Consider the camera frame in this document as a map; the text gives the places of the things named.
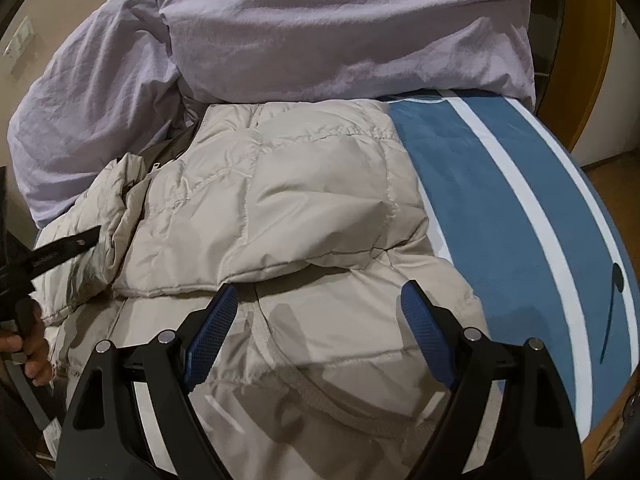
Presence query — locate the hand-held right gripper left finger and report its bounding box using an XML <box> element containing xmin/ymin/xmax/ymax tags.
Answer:
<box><xmin>55</xmin><ymin>282</ymin><xmax>239</xmax><ymax>480</ymax></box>

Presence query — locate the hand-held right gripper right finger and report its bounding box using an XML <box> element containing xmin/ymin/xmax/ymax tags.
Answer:
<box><xmin>400</xmin><ymin>279</ymin><xmax>585</xmax><ymax>480</ymax></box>

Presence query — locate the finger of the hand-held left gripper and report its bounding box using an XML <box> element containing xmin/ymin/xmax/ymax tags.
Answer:
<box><xmin>20</xmin><ymin>226</ymin><xmax>102</xmax><ymax>280</ymax></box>

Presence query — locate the beige puffer jacket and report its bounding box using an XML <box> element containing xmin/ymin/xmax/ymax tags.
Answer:
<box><xmin>37</xmin><ymin>99</ymin><xmax>506</xmax><ymax>480</ymax></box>

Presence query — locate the person's left hand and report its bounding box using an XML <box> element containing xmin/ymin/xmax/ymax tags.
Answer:
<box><xmin>0</xmin><ymin>300</ymin><xmax>54</xmax><ymax>387</ymax></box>

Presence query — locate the blue white striped bedsheet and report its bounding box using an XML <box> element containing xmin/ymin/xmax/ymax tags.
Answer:
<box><xmin>375</xmin><ymin>87</ymin><xmax>638</xmax><ymax>441</ymax></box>

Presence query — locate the lavender duvet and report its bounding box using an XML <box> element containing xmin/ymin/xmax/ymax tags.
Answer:
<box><xmin>7</xmin><ymin>0</ymin><xmax>538</xmax><ymax>228</ymax></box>

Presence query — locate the wooden door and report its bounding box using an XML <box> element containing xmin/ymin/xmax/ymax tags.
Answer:
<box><xmin>539</xmin><ymin>0</ymin><xmax>617</xmax><ymax>147</ymax></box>

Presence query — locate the white wall switch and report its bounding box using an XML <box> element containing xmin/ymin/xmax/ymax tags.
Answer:
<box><xmin>4</xmin><ymin>16</ymin><xmax>34</xmax><ymax>62</ymax></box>

